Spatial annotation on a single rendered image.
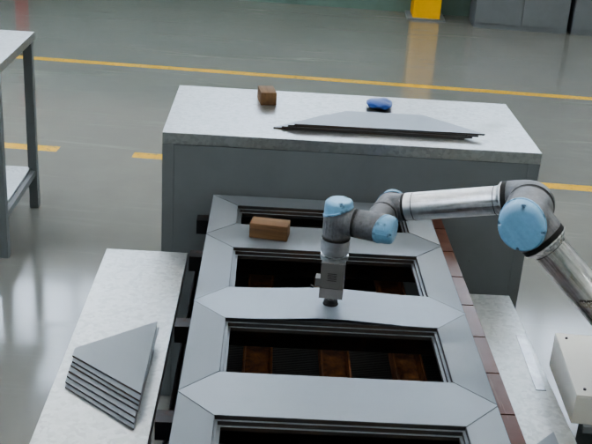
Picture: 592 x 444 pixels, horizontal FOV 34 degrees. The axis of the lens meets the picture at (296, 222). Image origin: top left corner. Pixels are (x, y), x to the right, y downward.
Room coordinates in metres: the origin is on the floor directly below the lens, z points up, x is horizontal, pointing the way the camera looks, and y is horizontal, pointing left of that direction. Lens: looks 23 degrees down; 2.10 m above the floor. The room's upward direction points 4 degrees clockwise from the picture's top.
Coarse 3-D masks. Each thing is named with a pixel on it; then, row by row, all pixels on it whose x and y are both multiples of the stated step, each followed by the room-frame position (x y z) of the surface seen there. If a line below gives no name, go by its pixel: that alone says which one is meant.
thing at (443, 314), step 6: (432, 300) 2.44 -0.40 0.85; (432, 306) 2.41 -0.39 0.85; (438, 306) 2.41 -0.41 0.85; (444, 306) 2.41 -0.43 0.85; (438, 312) 2.37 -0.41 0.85; (444, 312) 2.37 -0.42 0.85; (450, 312) 2.38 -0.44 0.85; (438, 318) 2.34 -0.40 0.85; (444, 318) 2.34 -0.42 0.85; (450, 318) 2.34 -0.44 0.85; (438, 324) 2.30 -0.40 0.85; (444, 324) 2.30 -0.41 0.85
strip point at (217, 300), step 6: (222, 288) 2.43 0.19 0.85; (210, 294) 2.38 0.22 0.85; (216, 294) 2.39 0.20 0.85; (222, 294) 2.39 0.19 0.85; (198, 300) 2.34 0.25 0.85; (204, 300) 2.35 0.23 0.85; (210, 300) 2.35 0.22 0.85; (216, 300) 2.35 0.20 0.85; (222, 300) 2.35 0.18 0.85; (204, 306) 2.32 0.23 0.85; (210, 306) 2.32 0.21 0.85; (216, 306) 2.32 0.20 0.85; (222, 306) 2.32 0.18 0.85; (216, 312) 2.29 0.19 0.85; (222, 312) 2.29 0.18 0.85
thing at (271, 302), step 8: (264, 288) 2.44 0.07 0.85; (272, 288) 2.44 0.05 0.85; (280, 288) 2.44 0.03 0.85; (264, 296) 2.39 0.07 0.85; (272, 296) 2.39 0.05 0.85; (280, 296) 2.39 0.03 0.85; (256, 304) 2.34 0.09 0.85; (264, 304) 2.34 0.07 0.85; (272, 304) 2.35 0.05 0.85; (280, 304) 2.35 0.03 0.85; (256, 312) 2.30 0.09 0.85; (264, 312) 2.30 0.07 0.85; (272, 312) 2.30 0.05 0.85; (280, 312) 2.30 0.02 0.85
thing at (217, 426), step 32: (256, 256) 2.69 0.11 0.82; (288, 256) 2.70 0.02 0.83; (320, 256) 2.71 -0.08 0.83; (352, 256) 2.72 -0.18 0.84; (384, 256) 2.72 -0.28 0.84; (256, 320) 2.26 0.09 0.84; (288, 320) 2.27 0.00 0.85; (320, 320) 2.28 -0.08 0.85; (224, 352) 2.10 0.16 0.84; (224, 416) 1.82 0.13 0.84
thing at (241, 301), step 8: (232, 288) 2.43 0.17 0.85; (240, 288) 2.43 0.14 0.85; (248, 288) 2.43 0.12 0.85; (256, 288) 2.44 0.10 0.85; (232, 296) 2.38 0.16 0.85; (240, 296) 2.38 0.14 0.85; (248, 296) 2.39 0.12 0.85; (256, 296) 2.39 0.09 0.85; (232, 304) 2.34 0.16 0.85; (240, 304) 2.34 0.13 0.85; (248, 304) 2.34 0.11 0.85; (232, 312) 2.29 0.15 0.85; (240, 312) 2.29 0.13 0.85; (248, 312) 2.30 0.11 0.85
